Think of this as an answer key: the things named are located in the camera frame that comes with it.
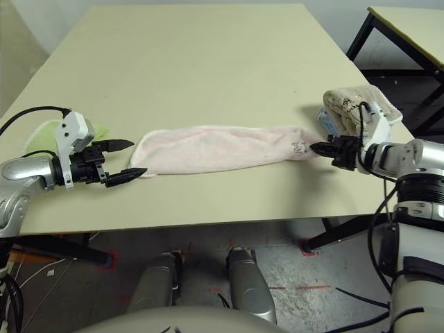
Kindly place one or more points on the grey robot leg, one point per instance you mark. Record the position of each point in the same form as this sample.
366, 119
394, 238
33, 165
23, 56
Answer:
152, 284
249, 288

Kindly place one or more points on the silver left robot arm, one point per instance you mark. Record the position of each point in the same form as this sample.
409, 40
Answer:
24, 173

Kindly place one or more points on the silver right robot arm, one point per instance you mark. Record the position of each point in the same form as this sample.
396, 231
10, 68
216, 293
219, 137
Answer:
416, 243

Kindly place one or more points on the grey right robot leg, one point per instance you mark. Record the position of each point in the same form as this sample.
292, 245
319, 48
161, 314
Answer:
249, 288

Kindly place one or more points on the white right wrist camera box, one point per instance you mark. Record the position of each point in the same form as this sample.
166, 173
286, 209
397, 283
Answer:
379, 128

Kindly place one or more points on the light blue folded towel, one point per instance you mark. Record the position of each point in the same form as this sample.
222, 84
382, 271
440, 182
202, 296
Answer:
327, 121

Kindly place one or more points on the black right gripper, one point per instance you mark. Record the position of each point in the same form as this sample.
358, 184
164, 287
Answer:
347, 152

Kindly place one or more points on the long black zip tie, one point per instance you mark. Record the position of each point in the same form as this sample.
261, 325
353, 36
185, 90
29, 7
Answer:
360, 298

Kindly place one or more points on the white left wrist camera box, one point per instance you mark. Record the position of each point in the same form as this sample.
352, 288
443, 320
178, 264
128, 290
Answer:
74, 132

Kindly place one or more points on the red floor tape square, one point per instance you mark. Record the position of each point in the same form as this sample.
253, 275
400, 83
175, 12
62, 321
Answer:
310, 253
116, 256

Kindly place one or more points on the beige folded towel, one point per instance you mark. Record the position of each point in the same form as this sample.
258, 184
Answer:
347, 114

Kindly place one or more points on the grey left robot leg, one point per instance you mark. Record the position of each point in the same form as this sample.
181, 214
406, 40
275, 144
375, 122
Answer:
152, 284

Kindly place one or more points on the beige side table black frame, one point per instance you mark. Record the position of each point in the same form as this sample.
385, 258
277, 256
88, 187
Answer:
409, 24

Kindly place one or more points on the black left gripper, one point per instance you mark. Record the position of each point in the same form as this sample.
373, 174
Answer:
86, 164

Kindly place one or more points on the pink terry towel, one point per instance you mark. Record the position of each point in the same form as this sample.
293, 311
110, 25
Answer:
215, 149

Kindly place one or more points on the black table leg frame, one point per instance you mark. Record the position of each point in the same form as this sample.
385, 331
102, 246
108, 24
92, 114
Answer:
347, 232
69, 249

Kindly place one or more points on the green folded towel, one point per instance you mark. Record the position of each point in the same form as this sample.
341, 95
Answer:
41, 138

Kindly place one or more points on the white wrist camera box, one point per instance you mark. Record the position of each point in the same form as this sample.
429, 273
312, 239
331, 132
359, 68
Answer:
379, 128
74, 132

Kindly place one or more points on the brown wooden board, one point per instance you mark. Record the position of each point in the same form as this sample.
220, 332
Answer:
31, 257

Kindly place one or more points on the beige robot torso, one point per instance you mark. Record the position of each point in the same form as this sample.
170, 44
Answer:
180, 320

